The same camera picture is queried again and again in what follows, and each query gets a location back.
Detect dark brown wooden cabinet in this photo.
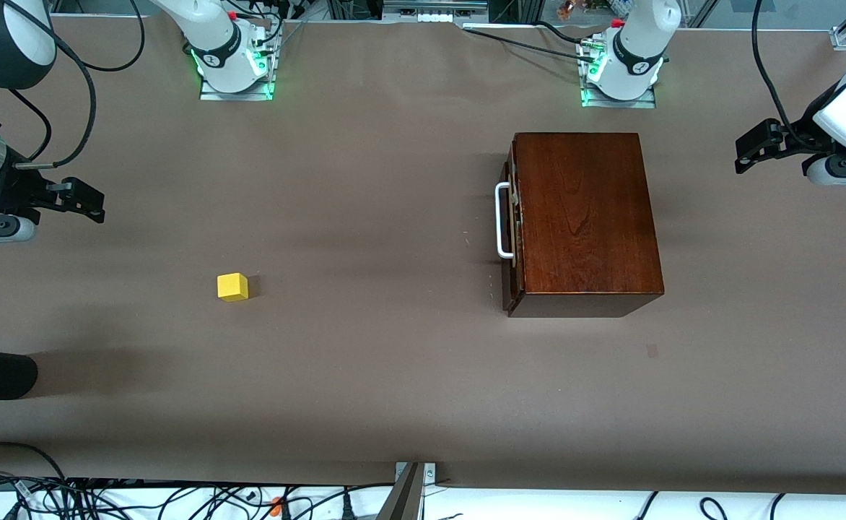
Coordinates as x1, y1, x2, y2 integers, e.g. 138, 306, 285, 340
504, 132, 666, 319

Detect long black table cable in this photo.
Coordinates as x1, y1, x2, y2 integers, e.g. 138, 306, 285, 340
463, 26, 598, 66

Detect wooden drawer with white handle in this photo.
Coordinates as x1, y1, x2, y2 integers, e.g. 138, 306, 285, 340
495, 142, 523, 293

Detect silver metal rail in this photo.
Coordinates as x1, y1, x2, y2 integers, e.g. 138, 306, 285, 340
383, 0, 489, 14

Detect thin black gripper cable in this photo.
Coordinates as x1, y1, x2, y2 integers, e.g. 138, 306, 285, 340
6, 88, 53, 163

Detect tangled black cables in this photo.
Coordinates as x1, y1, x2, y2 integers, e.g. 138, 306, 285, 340
0, 442, 395, 520

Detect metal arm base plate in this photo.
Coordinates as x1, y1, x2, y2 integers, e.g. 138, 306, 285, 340
199, 29, 277, 102
580, 43, 657, 109

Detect short black table cable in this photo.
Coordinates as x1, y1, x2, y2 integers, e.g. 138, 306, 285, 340
535, 20, 584, 44

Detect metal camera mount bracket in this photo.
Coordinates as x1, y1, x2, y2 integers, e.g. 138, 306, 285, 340
376, 461, 438, 520

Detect yellow cube block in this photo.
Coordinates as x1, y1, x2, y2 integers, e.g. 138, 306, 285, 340
217, 273, 249, 303

